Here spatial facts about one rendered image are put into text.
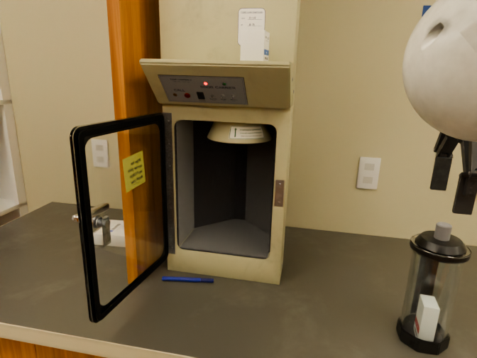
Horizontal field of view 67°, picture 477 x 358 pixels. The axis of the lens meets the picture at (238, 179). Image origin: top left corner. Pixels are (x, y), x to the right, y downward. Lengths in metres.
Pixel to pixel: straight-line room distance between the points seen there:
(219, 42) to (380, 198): 0.81
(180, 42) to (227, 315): 0.65
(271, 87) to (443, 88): 0.54
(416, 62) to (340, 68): 0.99
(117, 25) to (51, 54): 0.78
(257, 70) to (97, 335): 0.65
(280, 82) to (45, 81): 1.10
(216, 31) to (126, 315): 0.69
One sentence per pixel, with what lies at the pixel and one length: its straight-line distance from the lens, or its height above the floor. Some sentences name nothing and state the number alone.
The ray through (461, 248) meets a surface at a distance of 0.82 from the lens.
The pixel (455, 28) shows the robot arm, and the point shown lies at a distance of 0.29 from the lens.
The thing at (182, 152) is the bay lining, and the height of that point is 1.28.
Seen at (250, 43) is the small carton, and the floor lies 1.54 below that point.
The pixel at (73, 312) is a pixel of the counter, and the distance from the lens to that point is 0.97.
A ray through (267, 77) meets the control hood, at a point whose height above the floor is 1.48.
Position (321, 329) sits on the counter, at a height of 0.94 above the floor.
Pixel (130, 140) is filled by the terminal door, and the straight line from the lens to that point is 0.80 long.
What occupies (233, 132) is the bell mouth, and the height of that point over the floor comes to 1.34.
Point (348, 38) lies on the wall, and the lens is 1.30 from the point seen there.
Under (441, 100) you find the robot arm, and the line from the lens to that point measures 0.29.
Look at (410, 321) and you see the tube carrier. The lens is 0.88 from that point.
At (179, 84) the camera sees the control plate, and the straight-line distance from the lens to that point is 0.84.
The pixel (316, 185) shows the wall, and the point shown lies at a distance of 1.35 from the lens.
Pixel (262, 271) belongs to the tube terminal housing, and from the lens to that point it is 1.00.
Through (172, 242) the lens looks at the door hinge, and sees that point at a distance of 1.03.
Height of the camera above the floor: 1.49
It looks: 16 degrees down
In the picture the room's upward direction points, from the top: 2 degrees clockwise
